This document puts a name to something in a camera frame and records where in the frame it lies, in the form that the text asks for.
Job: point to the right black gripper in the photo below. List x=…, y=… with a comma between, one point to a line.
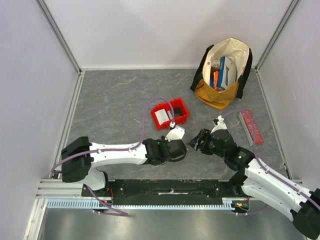
x=203, y=140

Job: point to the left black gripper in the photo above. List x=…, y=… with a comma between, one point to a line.
x=163, y=141

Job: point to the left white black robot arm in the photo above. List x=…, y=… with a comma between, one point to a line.
x=81, y=158

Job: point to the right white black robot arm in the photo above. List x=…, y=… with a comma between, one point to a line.
x=256, y=179

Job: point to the red plastic bin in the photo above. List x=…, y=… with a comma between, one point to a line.
x=174, y=103

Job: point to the red grey flat box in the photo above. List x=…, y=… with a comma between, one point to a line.
x=250, y=127

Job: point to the orange box in bag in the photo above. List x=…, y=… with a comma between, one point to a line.
x=214, y=77

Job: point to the blue box in bag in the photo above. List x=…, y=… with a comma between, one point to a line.
x=223, y=77

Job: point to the yellow canvas tote bag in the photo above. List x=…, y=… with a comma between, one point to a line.
x=240, y=55

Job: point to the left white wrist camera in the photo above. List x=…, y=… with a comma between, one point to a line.
x=176, y=132

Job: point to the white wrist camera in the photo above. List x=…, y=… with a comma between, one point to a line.
x=219, y=124
x=176, y=132

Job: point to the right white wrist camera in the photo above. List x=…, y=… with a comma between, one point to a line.
x=219, y=124

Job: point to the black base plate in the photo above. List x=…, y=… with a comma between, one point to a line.
x=170, y=191

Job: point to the blue slotted cable duct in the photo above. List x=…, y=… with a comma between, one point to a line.
x=94, y=204

